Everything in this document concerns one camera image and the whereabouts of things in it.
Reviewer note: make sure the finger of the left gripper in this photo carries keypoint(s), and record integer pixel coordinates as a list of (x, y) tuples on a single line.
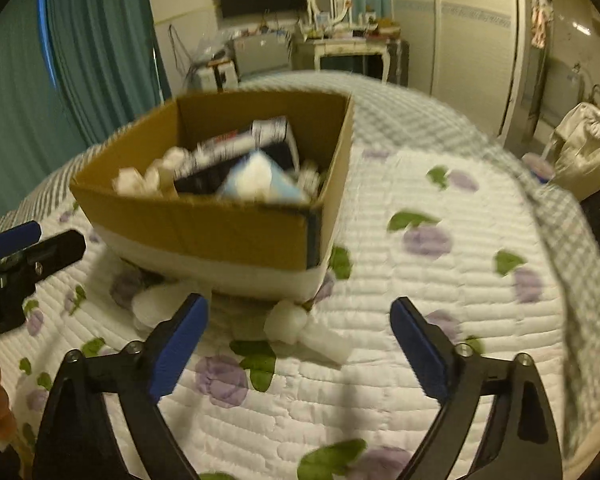
[(19, 238), (47, 257)]

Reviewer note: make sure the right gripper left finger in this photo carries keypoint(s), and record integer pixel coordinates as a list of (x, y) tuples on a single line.
[(76, 438)]

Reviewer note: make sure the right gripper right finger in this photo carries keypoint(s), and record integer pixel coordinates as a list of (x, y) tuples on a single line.
[(520, 439)]

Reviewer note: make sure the cream lace cloth bundle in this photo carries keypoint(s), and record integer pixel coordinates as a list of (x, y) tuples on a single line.
[(157, 180)]

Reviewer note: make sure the light blue tissue pack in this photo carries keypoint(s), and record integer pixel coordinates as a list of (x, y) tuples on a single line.
[(258, 178)]

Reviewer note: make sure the black white packaged box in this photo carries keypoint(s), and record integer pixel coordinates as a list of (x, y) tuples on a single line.
[(205, 168)]

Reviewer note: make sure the white knotted sock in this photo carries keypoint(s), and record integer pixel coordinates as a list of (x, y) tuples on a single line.
[(158, 303)]

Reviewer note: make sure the teal curtain left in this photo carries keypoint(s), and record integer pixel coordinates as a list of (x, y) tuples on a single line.
[(72, 72)]

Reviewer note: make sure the white floral quilted blanket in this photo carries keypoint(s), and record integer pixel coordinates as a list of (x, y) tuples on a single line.
[(455, 235)]

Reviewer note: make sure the white sock pair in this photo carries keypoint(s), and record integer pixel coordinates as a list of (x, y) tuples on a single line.
[(291, 324)]

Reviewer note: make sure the open cardboard box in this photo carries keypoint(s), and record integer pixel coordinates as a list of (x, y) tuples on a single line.
[(265, 251)]

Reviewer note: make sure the plastic cup with straw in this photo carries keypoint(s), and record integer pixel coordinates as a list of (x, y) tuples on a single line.
[(538, 158)]

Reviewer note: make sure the white jacket on chair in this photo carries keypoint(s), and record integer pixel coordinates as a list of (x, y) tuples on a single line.
[(577, 159)]

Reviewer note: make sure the grey mini fridge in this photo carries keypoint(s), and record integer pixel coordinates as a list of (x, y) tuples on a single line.
[(262, 54)]

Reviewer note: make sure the white dressing table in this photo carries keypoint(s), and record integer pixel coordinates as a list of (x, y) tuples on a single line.
[(308, 54)]

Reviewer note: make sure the white louvred wardrobe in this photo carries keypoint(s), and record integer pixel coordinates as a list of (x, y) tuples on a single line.
[(462, 53)]

